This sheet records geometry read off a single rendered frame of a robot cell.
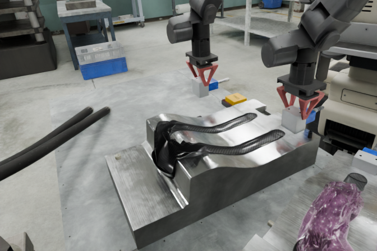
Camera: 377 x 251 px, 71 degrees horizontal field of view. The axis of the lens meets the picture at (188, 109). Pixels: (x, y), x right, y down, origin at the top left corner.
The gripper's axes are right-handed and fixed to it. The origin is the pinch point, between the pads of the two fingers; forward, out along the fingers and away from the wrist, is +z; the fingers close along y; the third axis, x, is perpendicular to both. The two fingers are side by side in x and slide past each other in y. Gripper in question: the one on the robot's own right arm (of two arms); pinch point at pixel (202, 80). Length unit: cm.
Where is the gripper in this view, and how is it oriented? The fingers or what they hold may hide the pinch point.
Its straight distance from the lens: 88.2
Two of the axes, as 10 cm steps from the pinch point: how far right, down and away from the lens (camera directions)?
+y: 4.6, 4.2, -7.8
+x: 8.9, -2.8, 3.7
